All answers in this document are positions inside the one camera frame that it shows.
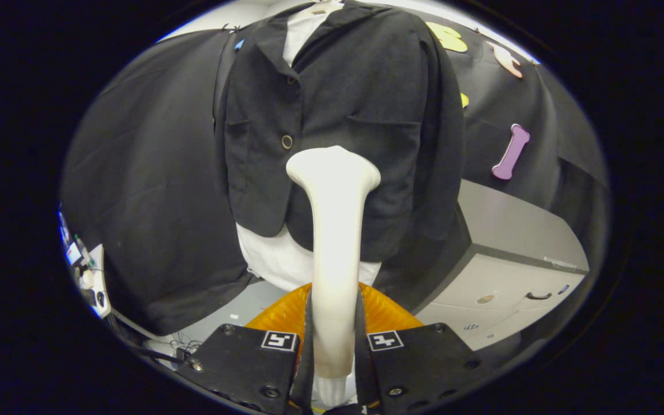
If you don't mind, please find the black suit jacket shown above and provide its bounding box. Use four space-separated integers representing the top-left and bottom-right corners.
213 0 465 263

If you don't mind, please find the white clothes hanger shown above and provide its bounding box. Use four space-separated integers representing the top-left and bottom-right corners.
303 0 344 16

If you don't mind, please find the white shirt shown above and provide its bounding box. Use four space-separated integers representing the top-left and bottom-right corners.
235 3 383 293

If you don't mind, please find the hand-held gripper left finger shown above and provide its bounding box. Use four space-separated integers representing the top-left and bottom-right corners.
175 282 315 415

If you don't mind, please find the grey cabinet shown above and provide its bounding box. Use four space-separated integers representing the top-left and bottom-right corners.
413 179 590 352

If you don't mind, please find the white garment steamer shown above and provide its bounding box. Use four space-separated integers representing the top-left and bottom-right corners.
286 146 382 407

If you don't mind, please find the white device with cables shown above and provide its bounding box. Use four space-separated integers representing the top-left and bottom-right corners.
58 205 115 320

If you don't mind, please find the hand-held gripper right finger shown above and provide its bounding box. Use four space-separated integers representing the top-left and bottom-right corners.
356 282 489 414

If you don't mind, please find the black backdrop cloth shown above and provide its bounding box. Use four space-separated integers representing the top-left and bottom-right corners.
58 6 609 338

